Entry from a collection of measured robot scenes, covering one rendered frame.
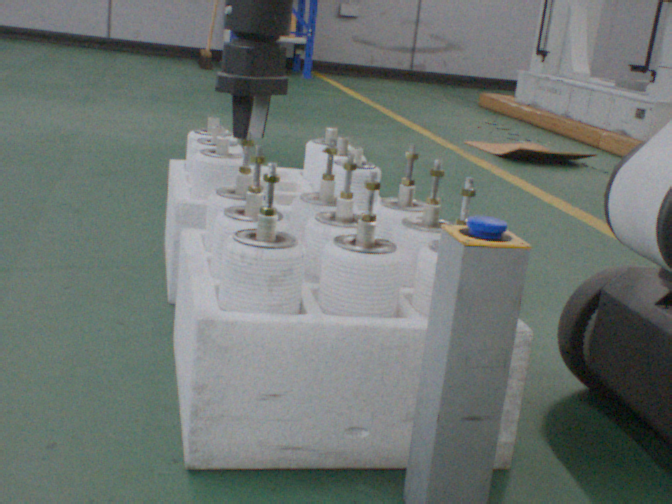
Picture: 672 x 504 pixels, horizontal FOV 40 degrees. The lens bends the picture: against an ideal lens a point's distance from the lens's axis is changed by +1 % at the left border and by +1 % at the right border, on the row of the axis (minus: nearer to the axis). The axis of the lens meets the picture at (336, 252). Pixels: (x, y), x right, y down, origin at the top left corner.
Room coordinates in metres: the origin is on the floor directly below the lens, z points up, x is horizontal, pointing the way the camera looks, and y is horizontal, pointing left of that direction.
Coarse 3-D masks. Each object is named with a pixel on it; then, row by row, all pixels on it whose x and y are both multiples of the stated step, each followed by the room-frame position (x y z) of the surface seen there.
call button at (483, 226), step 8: (472, 216) 0.89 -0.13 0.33; (480, 216) 0.90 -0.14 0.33; (488, 216) 0.90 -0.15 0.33; (472, 224) 0.87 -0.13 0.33; (480, 224) 0.87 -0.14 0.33; (488, 224) 0.87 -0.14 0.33; (496, 224) 0.87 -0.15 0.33; (504, 224) 0.87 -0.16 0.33; (472, 232) 0.88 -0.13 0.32; (480, 232) 0.87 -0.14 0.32; (488, 232) 0.86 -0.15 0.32; (496, 232) 0.87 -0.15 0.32
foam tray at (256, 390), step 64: (192, 256) 1.15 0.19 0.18; (192, 320) 0.97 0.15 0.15; (256, 320) 0.93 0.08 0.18; (320, 320) 0.95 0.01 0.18; (384, 320) 0.98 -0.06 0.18; (192, 384) 0.92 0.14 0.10; (256, 384) 0.93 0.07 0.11; (320, 384) 0.95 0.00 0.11; (384, 384) 0.96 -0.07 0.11; (512, 384) 1.00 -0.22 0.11; (192, 448) 0.91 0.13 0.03; (256, 448) 0.93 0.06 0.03; (320, 448) 0.95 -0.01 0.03; (384, 448) 0.97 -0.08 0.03; (512, 448) 1.00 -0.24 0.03
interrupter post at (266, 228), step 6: (258, 216) 1.00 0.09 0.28; (264, 216) 1.00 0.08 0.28; (270, 216) 1.00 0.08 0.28; (276, 216) 1.00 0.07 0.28; (258, 222) 1.00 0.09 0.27; (264, 222) 0.99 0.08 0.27; (270, 222) 1.00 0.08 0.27; (276, 222) 1.00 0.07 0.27; (258, 228) 1.00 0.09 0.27; (264, 228) 0.99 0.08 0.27; (270, 228) 1.00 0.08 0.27; (258, 234) 1.00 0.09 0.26; (264, 234) 0.99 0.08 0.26; (270, 234) 1.00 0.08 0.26; (258, 240) 1.00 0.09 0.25; (264, 240) 0.99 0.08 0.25; (270, 240) 1.00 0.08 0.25
